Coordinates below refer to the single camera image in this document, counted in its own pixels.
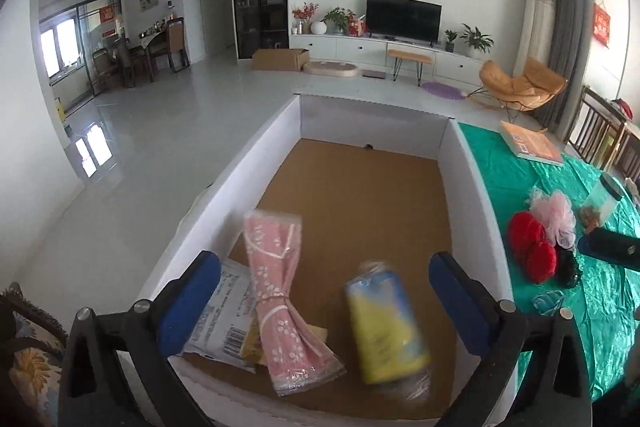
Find teal embroidered pouch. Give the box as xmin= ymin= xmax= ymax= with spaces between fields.
xmin=532 ymin=291 xmax=564 ymax=317

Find black mesh bath pouf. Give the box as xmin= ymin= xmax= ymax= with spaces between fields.
xmin=554 ymin=245 xmax=582 ymax=288

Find grey foil snack bag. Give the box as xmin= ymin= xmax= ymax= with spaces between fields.
xmin=182 ymin=259 xmax=255 ymax=373

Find red yarn ball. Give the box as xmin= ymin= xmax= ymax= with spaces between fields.
xmin=506 ymin=211 xmax=556 ymax=284

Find yellow-labelled black bag roll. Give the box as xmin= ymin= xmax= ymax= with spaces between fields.
xmin=345 ymin=261 xmax=432 ymax=403

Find pink mesh bath pouf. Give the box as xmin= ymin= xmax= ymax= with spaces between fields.
xmin=528 ymin=187 xmax=576 ymax=251

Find pink towel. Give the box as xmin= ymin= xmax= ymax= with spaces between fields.
xmin=243 ymin=210 xmax=345 ymax=397

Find green satin tablecloth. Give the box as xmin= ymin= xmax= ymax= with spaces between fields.
xmin=461 ymin=124 xmax=639 ymax=400

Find clear jar with black lid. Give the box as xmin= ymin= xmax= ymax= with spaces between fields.
xmin=578 ymin=172 xmax=624 ymax=233

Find orange book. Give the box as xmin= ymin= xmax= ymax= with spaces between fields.
xmin=499 ymin=121 xmax=563 ymax=166

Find dark wooden chair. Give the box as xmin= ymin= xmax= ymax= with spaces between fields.
xmin=568 ymin=87 xmax=640 ymax=183

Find white cardboard box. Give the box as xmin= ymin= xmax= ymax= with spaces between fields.
xmin=141 ymin=94 xmax=513 ymax=426

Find orange lounge chair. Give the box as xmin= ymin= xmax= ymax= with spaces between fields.
xmin=466 ymin=57 xmax=568 ymax=122

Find dining table with chairs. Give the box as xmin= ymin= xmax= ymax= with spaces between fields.
xmin=92 ymin=17 xmax=191 ymax=87

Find white tv cabinet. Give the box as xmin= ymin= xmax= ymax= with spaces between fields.
xmin=290 ymin=35 xmax=483 ymax=90

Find wooden bench stool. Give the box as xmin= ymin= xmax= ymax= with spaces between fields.
xmin=387 ymin=49 xmax=435 ymax=87

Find green potted plant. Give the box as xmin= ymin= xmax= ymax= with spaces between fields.
xmin=461 ymin=24 xmax=495 ymax=60

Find brown cardboard box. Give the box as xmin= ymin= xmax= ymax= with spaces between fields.
xmin=252 ymin=49 xmax=310 ymax=72

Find black television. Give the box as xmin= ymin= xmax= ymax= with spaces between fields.
xmin=364 ymin=0 xmax=442 ymax=43

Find grey curtain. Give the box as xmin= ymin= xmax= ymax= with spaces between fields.
xmin=544 ymin=0 xmax=594 ymax=141

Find red flowers in white vase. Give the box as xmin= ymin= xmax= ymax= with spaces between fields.
xmin=292 ymin=2 xmax=328 ymax=35

